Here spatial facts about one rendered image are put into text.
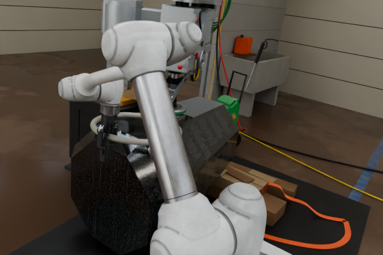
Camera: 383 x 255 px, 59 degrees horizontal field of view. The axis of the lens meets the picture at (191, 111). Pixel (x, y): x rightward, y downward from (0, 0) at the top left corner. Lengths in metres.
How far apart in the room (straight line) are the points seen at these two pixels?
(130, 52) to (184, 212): 0.47
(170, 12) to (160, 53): 1.25
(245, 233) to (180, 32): 0.63
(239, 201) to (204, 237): 0.16
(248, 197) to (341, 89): 5.91
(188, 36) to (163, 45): 0.09
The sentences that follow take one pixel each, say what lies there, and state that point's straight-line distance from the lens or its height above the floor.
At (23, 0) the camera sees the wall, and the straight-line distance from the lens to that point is 8.28.
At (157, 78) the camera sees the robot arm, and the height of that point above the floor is 1.41.
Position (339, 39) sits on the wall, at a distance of 6.81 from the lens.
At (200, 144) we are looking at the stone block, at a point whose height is 0.72.
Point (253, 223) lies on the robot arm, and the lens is 1.08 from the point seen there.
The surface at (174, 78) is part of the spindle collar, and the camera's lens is 2.37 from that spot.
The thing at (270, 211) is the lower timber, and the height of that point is 0.14.
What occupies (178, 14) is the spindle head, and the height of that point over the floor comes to 1.52.
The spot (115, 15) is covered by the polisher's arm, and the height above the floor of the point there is 1.43.
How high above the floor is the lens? 1.65
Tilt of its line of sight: 19 degrees down
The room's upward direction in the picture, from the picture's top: 7 degrees clockwise
